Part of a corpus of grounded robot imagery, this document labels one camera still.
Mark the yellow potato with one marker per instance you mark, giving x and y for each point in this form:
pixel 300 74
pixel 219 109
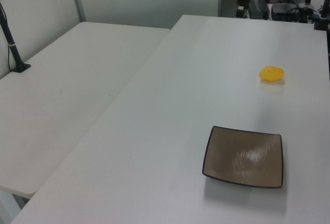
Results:
pixel 272 73

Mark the square brown ceramic plate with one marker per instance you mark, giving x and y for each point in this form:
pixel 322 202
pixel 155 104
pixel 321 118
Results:
pixel 232 154

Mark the black equipment box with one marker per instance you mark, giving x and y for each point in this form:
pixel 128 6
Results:
pixel 283 12
pixel 259 8

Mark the black clamp stand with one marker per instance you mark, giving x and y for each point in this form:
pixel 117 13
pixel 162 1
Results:
pixel 323 12

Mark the white side table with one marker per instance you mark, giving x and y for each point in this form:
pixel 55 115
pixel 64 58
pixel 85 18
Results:
pixel 64 92

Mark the black camera stand pole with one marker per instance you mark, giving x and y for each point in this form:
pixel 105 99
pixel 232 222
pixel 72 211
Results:
pixel 11 43

